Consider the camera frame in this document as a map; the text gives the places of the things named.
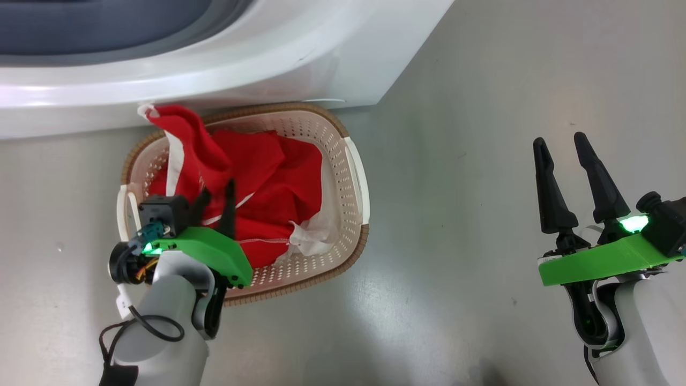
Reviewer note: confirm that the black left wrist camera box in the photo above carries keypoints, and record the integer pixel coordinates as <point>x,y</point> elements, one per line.
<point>163,212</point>

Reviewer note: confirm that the cream perforated laundry basket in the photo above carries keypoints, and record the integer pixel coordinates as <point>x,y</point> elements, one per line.
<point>343,177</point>

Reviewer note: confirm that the white front-load washing machine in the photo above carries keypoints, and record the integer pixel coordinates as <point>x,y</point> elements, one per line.
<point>268,64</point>

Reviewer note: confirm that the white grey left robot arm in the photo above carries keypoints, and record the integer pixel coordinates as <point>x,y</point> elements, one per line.
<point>166,311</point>

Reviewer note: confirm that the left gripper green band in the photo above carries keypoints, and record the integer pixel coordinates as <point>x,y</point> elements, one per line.
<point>214,246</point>

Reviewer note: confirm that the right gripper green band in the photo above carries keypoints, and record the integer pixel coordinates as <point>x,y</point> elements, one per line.
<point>595,262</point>

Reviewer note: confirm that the red garment with white stripes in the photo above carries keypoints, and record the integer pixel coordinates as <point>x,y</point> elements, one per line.
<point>268,177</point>

